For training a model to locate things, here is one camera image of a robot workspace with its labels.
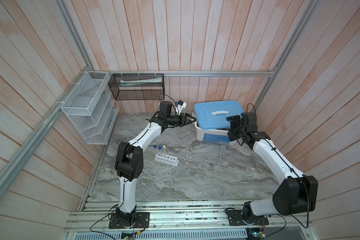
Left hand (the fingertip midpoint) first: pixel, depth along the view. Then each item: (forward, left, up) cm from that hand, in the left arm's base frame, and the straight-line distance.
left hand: (194, 122), depth 83 cm
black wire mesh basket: (+22, +34, +9) cm, 42 cm away
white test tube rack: (-13, +16, -20) cm, 29 cm away
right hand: (+1, -18, 0) cm, 18 cm away
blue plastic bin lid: (+13, -13, -6) cm, 19 cm away
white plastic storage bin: (+2, -14, -16) cm, 21 cm away
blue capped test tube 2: (-11, +20, -15) cm, 27 cm away
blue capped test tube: (-11, +23, -8) cm, 27 cm away
